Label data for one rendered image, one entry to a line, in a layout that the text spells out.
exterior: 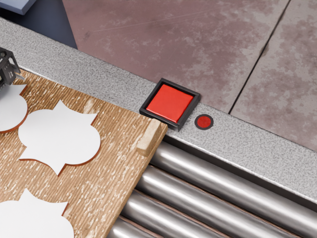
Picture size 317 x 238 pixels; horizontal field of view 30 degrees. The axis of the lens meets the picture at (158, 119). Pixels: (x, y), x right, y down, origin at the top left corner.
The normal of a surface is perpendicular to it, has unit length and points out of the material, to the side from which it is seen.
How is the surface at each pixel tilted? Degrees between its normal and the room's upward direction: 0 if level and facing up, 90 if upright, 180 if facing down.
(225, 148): 0
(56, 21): 90
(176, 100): 0
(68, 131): 0
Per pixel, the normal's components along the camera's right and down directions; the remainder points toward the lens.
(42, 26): 0.51, 0.69
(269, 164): -0.09, -0.54
